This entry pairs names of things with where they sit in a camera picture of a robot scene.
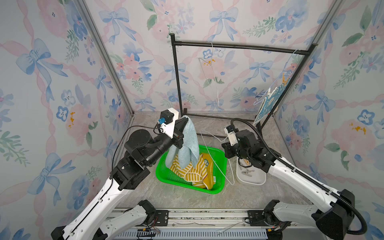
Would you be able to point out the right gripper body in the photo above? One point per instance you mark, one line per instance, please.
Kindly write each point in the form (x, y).
(231, 150)

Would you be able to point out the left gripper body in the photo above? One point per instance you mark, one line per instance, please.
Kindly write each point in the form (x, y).
(176, 140)

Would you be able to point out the light green towel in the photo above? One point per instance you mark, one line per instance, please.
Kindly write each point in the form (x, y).
(190, 152)

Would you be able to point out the yellow striped towel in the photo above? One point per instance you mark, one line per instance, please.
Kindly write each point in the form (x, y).
(201, 177)

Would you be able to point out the white wire hanger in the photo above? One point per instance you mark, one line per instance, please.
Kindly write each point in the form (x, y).
(212, 67)

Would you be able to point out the teal patterned towel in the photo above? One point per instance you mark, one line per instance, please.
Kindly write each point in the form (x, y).
(268, 101)

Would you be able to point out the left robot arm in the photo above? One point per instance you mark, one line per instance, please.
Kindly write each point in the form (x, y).
(142, 152)

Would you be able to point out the green plastic basket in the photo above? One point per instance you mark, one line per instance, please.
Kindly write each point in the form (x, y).
(165, 175)

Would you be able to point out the white plastic bin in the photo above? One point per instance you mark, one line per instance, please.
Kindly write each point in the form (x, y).
(258, 179)

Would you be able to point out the black clothes rack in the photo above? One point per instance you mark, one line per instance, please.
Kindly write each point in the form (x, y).
(249, 72)

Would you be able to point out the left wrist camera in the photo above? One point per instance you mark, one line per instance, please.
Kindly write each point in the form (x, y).
(167, 122)

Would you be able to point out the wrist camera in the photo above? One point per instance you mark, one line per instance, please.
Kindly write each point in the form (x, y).
(231, 134)
(167, 122)

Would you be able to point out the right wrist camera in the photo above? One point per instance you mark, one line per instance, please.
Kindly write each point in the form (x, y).
(231, 134)

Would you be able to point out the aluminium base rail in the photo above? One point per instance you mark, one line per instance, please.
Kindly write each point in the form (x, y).
(198, 224)

